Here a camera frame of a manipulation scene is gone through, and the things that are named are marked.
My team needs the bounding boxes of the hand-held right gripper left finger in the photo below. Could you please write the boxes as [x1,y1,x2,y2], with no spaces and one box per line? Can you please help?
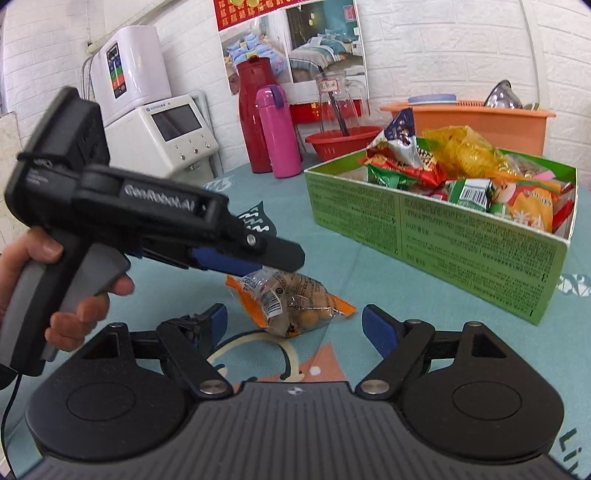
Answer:
[68,303,234,400]

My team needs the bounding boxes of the blue lid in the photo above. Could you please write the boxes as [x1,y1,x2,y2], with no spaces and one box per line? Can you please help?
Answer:
[408,93,458,105]

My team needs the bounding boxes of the wall poster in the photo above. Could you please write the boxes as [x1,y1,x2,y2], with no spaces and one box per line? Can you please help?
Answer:
[213,0,370,123]

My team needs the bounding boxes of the clear packet of round snacks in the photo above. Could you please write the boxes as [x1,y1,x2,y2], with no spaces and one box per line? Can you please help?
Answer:
[225,271,358,341]

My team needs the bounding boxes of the glass pitcher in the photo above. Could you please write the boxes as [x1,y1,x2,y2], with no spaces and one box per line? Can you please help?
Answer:
[316,71,370,137]

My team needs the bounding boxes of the white appliance with screen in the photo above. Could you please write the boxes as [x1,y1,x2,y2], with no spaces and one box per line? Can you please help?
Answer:
[103,92,221,186]

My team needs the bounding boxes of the pink bottle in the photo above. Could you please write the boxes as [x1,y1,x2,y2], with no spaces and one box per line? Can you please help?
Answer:
[256,85,304,179]

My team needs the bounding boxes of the dark stirring spoon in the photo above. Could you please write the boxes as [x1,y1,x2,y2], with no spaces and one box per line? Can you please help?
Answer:
[333,95,351,137]

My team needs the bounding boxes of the steel bowl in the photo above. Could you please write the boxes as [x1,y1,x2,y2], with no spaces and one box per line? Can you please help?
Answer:
[482,79,525,110]

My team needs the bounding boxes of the green cardboard box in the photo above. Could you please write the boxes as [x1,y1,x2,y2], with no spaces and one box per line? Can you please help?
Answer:
[303,147,578,326]

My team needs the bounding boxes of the person's left hand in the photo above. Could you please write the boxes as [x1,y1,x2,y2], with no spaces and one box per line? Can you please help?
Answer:
[0,226,136,354]

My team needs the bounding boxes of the orange plastic basket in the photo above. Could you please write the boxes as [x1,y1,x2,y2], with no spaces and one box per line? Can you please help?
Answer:
[380,99,557,158]

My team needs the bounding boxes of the white wall pipe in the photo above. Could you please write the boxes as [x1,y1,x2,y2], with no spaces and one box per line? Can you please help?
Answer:
[518,0,546,112]

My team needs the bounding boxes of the orange snack packet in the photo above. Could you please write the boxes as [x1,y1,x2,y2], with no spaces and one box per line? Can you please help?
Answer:
[488,180,573,234]

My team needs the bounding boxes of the green snack packet white label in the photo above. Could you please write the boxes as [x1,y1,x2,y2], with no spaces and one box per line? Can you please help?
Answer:
[445,178,495,213]

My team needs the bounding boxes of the crinkly yellow orange packet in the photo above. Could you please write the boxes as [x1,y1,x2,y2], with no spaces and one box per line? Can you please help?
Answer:
[422,125,523,182]

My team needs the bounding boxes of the red plastic basin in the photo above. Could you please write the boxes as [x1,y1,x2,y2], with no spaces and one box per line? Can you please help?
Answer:
[304,125,393,161]

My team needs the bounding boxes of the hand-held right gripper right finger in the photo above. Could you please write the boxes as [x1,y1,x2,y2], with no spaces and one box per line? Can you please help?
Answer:
[355,304,519,401]

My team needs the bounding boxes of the teal printed tablecloth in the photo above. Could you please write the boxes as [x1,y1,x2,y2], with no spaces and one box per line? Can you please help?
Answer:
[0,159,591,480]

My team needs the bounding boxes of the white wall water purifier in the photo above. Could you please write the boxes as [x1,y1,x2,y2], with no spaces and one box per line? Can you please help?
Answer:
[89,25,172,128]

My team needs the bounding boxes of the black cable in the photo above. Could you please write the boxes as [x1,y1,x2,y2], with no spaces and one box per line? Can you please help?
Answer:
[0,369,25,480]

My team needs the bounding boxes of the red thermos jug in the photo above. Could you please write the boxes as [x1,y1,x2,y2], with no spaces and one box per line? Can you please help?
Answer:
[236,56,292,175]

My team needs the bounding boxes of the grey metal hose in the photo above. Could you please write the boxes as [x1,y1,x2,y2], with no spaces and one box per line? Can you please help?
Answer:
[80,41,99,101]

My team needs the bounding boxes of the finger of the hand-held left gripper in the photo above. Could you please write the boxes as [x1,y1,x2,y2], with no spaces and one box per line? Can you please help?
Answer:
[142,246,265,277]
[216,220,306,274]

